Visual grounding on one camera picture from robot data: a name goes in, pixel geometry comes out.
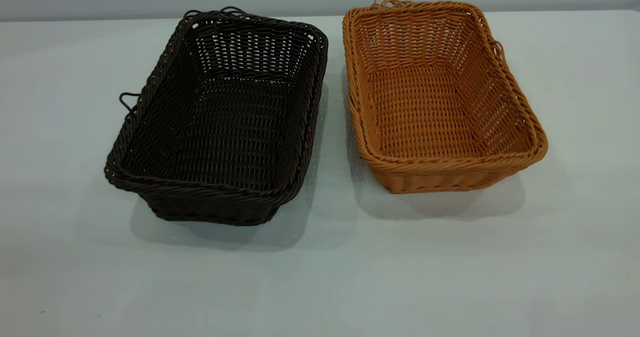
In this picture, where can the orange woven wicker basket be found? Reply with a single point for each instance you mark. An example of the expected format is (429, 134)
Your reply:
(425, 112)

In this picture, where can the black woven wicker basket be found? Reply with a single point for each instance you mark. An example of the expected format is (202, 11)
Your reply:
(225, 127)

